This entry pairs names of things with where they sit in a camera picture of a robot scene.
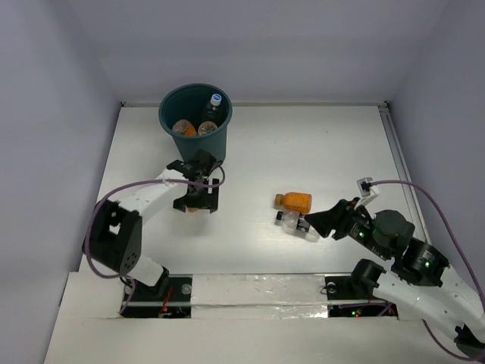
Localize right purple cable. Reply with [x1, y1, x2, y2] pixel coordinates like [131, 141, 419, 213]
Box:
[369, 180, 485, 359]

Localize clear bottle black label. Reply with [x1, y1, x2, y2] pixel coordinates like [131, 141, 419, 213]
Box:
[275, 211, 320, 242]

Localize clear plastic water bottle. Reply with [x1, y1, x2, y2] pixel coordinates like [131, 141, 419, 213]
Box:
[201, 93, 224, 125]

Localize silver foil tape strip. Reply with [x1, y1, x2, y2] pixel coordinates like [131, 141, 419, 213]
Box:
[190, 274, 328, 320]

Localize aluminium rail right edge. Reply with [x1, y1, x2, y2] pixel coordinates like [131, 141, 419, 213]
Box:
[377, 102, 429, 243]

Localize purple cable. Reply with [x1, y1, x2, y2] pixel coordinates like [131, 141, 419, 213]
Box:
[83, 162, 227, 304]
[369, 180, 485, 359]

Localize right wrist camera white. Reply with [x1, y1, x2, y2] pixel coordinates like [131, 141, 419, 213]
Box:
[356, 177, 380, 207]

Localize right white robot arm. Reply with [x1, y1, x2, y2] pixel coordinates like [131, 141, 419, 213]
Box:
[305, 199, 484, 362]

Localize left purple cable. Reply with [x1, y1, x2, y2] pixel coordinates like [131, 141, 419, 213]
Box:
[83, 162, 227, 304]

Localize tall orange label bottle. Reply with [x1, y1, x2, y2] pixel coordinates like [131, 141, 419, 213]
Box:
[172, 119, 198, 137]

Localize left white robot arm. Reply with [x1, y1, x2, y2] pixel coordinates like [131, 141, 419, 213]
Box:
[83, 150, 225, 300]

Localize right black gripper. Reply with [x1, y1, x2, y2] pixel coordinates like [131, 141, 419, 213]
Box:
[302, 196, 390, 259]

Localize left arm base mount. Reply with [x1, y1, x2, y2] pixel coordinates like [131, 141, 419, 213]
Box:
[120, 275, 192, 319]

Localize dark green plastic bin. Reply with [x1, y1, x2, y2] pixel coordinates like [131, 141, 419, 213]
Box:
[158, 83, 233, 161]

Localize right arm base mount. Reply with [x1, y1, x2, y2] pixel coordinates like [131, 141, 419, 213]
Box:
[321, 259, 399, 318]

